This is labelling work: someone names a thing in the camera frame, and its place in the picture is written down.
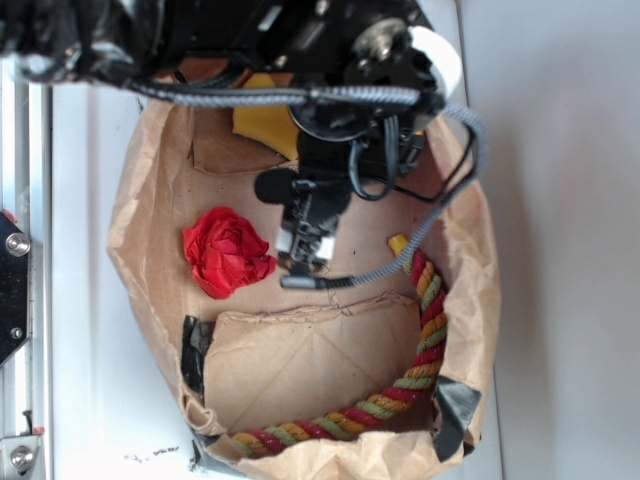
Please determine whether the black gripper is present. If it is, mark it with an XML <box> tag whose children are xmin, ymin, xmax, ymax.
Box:
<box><xmin>254</xmin><ymin>117</ymin><xmax>425</xmax><ymax>278</ymax></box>

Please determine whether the yellow sponge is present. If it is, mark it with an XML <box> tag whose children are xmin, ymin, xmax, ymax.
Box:
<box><xmin>231</xmin><ymin>72</ymin><xmax>301</xmax><ymax>162</ymax></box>

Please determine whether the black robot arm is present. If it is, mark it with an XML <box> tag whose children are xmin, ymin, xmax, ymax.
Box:
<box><xmin>1</xmin><ymin>1</ymin><xmax>462</xmax><ymax>289</ymax></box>

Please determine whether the crumpled red paper ball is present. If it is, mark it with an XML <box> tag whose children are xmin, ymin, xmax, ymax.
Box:
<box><xmin>182</xmin><ymin>207</ymin><xmax>277</xmax><ymax>300</ymax></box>

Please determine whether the brown paper bag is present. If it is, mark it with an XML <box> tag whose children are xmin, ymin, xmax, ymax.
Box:
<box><xmin>108</xmin><ymin>101</ymin><xmax>501</xmax><ymax>479</ymax></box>

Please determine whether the multicolour twisted rope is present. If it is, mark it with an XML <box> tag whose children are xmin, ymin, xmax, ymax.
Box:
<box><xmin>230</xmin><ymin>233</ymin><xmax>450</xmax><ymax>456</ymax></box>

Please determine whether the aluminium frame rail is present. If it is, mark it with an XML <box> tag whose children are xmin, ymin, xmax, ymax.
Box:
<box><xmin>1</xmin><ymin>62</ymin><xmax>52</xmax><ymax>479</ymax></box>

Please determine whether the black mounting bracket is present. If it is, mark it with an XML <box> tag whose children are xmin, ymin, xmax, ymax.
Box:
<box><xmin>0</xmin><ymin>211</ymin><xmax>31</xmax><ymax>366</ymax></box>

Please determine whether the silver corner bracket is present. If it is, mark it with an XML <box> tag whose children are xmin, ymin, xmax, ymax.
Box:
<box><xmin>1</xmin><ymin>435</ymin><xmax>40</xmax><ymax>480</ymax></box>

